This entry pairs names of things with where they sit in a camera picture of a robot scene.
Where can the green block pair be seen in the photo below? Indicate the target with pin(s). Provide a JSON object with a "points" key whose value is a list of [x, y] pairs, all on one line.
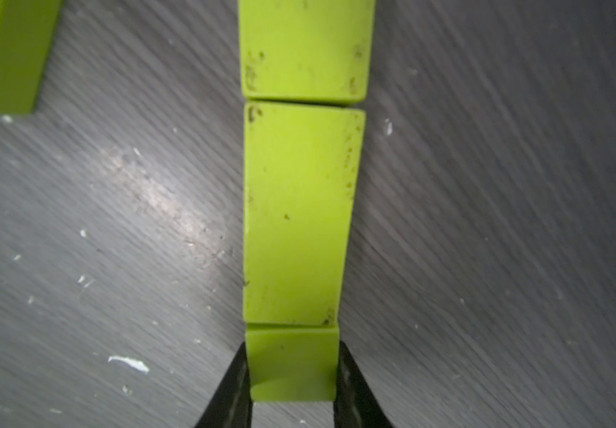
{"points": [[308, 51]]}

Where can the small green cube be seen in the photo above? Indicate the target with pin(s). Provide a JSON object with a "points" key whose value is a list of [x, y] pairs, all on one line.
{"points": [[292, 364]]}

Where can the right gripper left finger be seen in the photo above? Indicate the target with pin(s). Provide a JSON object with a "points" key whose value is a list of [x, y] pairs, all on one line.
{"points": [[231, 405]]}

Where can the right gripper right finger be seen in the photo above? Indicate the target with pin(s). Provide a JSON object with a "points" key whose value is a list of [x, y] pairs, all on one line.
{"points": [[355, 405]]}

